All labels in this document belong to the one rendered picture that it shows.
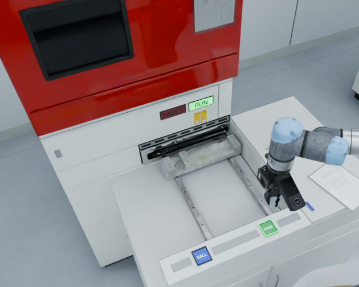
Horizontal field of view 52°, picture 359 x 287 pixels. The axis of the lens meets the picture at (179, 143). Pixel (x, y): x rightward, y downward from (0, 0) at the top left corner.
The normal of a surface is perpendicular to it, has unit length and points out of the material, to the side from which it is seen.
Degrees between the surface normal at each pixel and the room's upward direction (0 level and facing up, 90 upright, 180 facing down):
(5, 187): 0
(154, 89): 90
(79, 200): 90
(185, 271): 0
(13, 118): 90
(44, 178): 0
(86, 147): 90
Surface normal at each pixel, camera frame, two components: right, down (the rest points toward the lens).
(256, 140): -0.06, -0.69
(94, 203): 0.38, 0.65
